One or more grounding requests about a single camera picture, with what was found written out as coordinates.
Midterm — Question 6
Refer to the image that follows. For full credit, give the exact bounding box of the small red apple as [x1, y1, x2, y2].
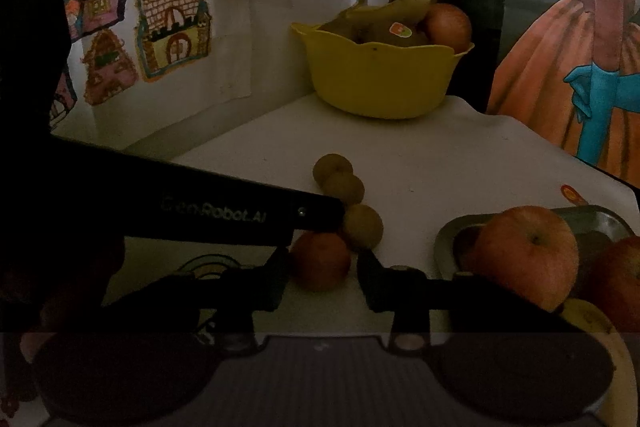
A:
[291, 232, 352, 291]

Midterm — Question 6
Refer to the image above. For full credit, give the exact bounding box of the brown kiwi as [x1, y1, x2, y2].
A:
[312, 153, 354, 186]
[344, 204, 384, 248]
[322, 172, 364, 205]

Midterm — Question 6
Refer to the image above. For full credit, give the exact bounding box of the metal tray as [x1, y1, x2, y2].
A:
[434, 205, 634, 311]

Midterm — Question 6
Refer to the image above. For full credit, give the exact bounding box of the large red apple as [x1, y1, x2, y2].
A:
[460, 206, 579, 311]

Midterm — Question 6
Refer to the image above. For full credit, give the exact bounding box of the yellow plastic fruit bowl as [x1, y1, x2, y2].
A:
[291, 23, 465, 120]

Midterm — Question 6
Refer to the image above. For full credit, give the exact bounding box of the dark fruit with sticker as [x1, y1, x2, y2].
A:
[357, 20, 430, 48]

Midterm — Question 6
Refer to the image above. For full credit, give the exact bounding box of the yellow banana on tray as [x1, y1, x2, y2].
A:
[562, 298, 639, 427]

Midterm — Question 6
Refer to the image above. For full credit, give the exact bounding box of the yellow banana in bowl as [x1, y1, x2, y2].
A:
[318, 0, 432, 43]

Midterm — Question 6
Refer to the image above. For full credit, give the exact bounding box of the orange fruit in bowl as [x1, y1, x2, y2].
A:
[424, 3, 472, 54]

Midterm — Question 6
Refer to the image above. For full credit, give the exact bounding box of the painting of orange skirt woman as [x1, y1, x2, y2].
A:
[487, 0, 639, 185]

